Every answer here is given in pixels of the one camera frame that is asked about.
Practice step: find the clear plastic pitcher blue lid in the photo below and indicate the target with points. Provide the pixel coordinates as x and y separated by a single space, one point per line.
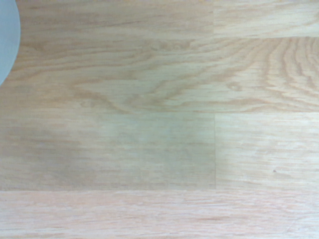
7 37

